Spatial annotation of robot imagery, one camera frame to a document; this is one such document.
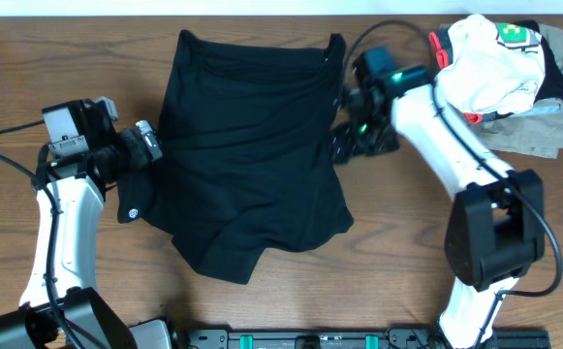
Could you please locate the black t-shirt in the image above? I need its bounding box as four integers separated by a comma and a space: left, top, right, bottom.
117, 30, 353, 284

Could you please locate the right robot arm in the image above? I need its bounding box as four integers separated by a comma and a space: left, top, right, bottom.
330, 48, 545, 348

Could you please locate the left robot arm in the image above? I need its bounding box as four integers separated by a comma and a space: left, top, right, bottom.
0, 97, 172, 348

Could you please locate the red and grey garment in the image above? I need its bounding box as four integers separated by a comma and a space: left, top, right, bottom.
428, 29, 454, 69

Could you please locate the white printed t-shirt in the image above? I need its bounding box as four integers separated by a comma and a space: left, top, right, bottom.
436, 15, 563, 117

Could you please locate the olive khaki garment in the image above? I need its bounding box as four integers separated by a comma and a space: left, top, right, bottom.
458, 30, 563, 158

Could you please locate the light blue garment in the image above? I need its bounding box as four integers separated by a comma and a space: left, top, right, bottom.
513, 98, 563, 117

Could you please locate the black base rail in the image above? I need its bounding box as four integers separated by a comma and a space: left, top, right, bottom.
130, 317, 552, 349

